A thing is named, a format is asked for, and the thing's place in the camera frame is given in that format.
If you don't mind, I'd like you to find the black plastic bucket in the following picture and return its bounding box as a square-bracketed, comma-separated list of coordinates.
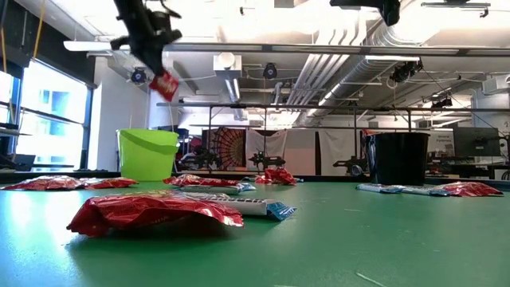
[368, 132, 431, 187]

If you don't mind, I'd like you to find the colourful hanging banner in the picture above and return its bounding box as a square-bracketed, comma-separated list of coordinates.
[361, 128, 379, 176]

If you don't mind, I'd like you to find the white hanging cloth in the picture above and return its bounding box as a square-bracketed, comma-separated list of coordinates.
[318, 129, 362, 176]
[245, 129, 288, 168]

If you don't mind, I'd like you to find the white ventilation box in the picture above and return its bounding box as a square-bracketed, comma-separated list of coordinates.
[213, 53, 243, 79]

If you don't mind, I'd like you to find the long ceiling light bar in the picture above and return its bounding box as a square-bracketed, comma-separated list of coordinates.
[63, 41, 165, 52]

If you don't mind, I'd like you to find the white wall sign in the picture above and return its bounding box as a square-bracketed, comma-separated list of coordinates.
[432, 131, 455, 157]

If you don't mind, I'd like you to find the mandala pattern tapestry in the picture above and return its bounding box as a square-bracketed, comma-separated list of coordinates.
[201, 127, 247, 171]

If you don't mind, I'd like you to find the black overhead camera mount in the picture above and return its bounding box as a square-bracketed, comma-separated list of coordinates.
[389, 59, 424, 84]

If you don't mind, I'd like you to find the lime green plastic bucket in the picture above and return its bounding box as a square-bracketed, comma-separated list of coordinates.
[117, 128, 180, 183]

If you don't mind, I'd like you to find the black metal rig frame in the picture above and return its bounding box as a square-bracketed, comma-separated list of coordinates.
[157, 102, 510, 176]

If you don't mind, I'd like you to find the yellow hanging cord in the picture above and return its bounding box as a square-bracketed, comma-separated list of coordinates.
[33, 0, 48, 61]

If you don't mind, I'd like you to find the black computer monitor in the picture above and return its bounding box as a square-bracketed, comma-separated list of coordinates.
[453, 127, 502, 157]

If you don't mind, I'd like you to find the white round column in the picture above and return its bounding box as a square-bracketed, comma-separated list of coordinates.
[147, 78, 180, 131]

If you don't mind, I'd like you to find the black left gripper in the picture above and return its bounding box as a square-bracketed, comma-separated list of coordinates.
[110, 0, 182, 81]

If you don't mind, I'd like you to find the black table edge rail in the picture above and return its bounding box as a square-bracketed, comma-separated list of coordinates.
[0, 170, 510, 188]

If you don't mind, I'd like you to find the pale pink partition panel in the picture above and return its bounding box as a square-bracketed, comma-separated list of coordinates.
[284, 129, 318, 176]

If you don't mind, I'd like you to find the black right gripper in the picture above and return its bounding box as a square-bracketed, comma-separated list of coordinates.
[329, 0, 402, 27]

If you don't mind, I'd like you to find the white wall air unit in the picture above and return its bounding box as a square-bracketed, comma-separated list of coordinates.
[481, 74, 510, 96]

